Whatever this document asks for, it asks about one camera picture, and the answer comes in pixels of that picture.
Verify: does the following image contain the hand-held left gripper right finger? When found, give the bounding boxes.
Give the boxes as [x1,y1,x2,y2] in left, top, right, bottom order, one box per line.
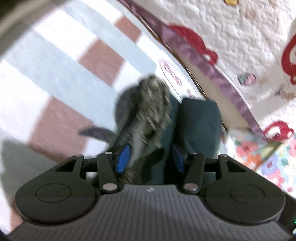
[172,144,247,194]

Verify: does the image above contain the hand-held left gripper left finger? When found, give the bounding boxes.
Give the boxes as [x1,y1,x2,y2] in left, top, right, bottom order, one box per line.
[55,144,130,193]

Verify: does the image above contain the dark blue jeans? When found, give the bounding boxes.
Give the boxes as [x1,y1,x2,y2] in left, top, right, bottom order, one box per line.
[114,75,221,186]

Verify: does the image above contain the floral printed cloth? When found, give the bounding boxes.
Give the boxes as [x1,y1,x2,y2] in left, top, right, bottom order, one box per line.
[225,130,296,193]

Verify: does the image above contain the checked printed bed sheet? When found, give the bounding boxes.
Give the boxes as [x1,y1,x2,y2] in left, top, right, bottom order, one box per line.
[0,0,232,232]

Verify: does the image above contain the white quilt red bear print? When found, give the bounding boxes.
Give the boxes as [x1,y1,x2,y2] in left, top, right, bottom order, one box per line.
[120,0,296,142]

